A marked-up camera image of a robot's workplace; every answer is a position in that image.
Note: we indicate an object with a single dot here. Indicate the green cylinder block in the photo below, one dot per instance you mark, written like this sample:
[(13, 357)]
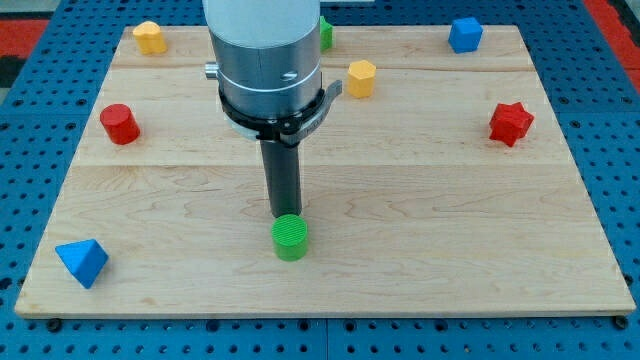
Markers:
[(290, 237)]

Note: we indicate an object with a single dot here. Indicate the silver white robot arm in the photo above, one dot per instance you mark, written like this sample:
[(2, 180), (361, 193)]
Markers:
[(267, 54)]

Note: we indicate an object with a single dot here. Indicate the green block behind arm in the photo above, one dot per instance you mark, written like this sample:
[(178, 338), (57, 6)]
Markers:
[(326, 34)]

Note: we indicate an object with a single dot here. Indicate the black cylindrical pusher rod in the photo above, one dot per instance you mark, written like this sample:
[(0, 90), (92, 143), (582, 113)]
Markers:
[(282, 173)]

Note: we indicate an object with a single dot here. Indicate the yellow hexagonal block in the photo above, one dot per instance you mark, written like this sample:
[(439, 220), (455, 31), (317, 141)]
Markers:
[(361, 78)]

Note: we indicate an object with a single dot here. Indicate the wooden board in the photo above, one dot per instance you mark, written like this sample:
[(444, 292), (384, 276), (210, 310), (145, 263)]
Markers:
[(412, 211)]

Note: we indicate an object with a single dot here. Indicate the red star block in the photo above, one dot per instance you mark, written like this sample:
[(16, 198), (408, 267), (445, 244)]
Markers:
[(509, 123)]

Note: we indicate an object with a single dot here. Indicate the blue cube block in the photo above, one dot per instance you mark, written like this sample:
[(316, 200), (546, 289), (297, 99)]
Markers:
[(465, 35)]

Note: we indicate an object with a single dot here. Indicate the red cylinder block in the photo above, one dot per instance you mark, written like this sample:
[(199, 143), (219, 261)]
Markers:
[(120, 124)]

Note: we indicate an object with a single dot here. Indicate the yellow rounded block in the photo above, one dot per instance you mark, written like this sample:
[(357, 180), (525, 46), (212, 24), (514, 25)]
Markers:
[(149, 38)]

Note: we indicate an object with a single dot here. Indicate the blue triangular prism block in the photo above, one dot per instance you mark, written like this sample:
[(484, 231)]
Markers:
[(83, 259)]

